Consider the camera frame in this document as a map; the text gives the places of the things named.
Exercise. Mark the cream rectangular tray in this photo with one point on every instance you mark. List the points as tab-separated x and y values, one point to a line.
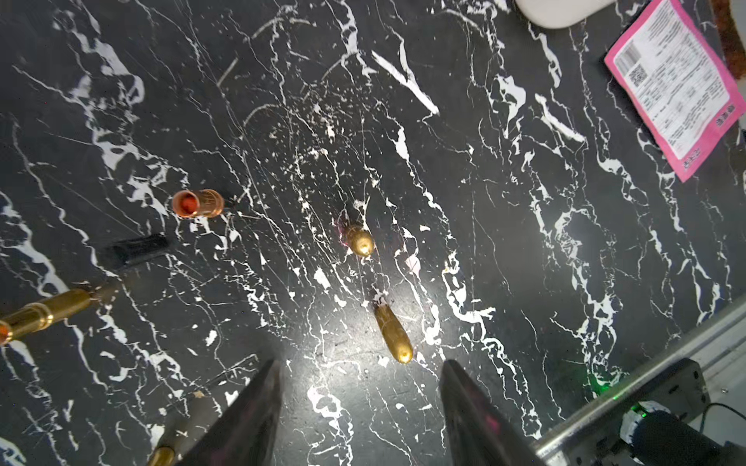
558	14

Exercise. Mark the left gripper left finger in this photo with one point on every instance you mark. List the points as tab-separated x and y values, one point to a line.
246	433

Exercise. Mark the pink label card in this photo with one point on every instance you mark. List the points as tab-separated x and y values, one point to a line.
684	93

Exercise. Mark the black lipstick cap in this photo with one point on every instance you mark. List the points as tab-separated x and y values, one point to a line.
131	252

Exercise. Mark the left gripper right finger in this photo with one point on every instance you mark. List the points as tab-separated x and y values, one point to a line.
477	433

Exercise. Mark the aluminium front rail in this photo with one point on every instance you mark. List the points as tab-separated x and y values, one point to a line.
718	346

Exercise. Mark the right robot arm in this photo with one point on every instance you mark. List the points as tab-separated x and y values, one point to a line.
655	436

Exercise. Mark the gold lipstick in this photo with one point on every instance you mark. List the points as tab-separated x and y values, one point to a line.
41	314
359	240
394	334
195	204

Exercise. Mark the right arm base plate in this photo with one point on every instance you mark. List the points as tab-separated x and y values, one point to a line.
680	390

